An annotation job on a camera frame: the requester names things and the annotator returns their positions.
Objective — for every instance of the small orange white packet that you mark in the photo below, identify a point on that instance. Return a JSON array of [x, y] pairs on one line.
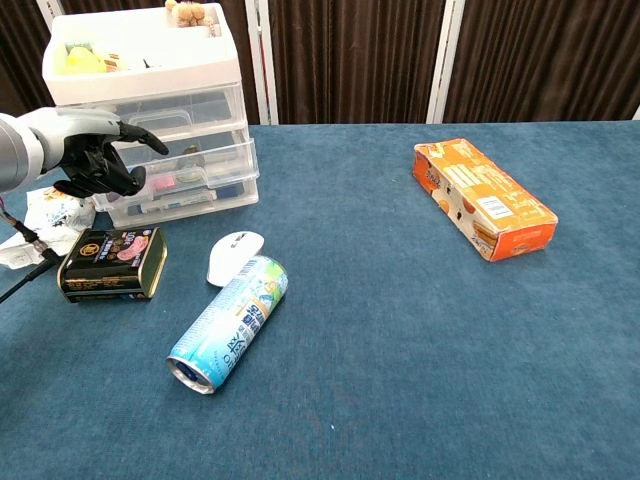
[[115, 61]]

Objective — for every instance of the white blue marker pen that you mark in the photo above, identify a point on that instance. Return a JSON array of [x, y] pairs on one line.
[[175, 201]]

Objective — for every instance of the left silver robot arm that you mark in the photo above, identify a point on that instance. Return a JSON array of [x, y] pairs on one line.
[[17, 150]]

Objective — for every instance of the clear drawer with marker pen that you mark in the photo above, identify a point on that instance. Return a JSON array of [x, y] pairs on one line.
[[240, 202]]

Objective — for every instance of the black rectangular food tin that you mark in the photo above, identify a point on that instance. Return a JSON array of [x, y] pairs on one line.
[[110, 270]]

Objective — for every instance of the white partition frame post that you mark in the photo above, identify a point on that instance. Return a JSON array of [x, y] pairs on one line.
[[49, 10], [445, 60], [262, 60]]

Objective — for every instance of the blue velvet tablecloth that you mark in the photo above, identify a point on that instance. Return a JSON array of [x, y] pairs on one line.
[[400, 350]]

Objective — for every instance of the brown plush bear toy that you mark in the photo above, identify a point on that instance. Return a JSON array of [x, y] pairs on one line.
[[187, 12]]

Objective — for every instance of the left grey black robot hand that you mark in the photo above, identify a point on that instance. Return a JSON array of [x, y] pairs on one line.
[[85, 150]]

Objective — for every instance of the clear drawer with white object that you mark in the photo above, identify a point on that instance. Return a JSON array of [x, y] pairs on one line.
[[215, 107]]

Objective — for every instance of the white plastic drawer organizer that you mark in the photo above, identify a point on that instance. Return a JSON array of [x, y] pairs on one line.
[[145, 80]]

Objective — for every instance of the white crumpled snack bag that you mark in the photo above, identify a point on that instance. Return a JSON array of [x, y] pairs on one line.
[[55, 215]]

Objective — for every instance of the orange cardboard snack box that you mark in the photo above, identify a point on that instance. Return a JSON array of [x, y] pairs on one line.
[[480, 195]]

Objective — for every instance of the white computer mouse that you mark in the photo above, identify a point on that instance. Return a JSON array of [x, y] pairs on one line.
[[230, 255]]

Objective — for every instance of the yellow round toy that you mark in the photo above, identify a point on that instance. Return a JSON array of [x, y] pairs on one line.
[[85, 61]]

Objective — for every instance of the dark brown curtain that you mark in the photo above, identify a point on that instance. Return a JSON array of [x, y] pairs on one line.
[[350, 50]]

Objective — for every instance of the blue white beverage can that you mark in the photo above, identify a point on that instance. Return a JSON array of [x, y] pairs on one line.
[[235, 320]]

